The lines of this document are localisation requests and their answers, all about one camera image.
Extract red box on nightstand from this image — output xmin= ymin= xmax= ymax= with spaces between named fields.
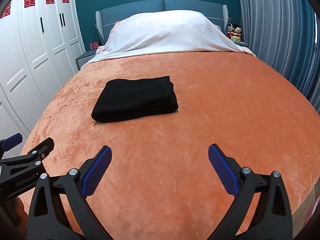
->
xmin=89 ymin=41 xmax=100 ymax=50

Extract blue upholstered headboard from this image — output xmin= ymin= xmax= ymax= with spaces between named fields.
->
xmin=94 ymin=0 xmax=230 ymax=45

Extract left human hand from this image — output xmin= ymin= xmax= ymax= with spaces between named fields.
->
xmin=5 ymin=197 xmax=28 ymax=239

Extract red white dolls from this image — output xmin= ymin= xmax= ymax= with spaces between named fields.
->
xmin=227 ymin=23 xmax=242 ymax=42

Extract white panelled wardrobe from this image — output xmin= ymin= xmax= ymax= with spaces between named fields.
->
xmin=1 ymin=0 xmax=85 ymax=141

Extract grey bedside table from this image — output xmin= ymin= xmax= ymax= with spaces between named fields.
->
xmin=75 ymin=49 xmax=97 ymax=70

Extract black pants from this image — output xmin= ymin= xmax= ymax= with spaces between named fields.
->
xmin=91 ymin=76 xmax=178 ymax=123

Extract orange velvet bedspread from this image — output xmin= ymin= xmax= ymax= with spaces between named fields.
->
xmin=22 ymin=52 xmax=319 ymax=239

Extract white bed sheet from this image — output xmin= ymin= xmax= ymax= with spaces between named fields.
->
xmin=89 ymin=10 xmax=253 ymax=63

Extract blue grey curtain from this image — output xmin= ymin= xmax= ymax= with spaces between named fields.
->
xmin=240 ymin=0 xmax=319 ymax=110

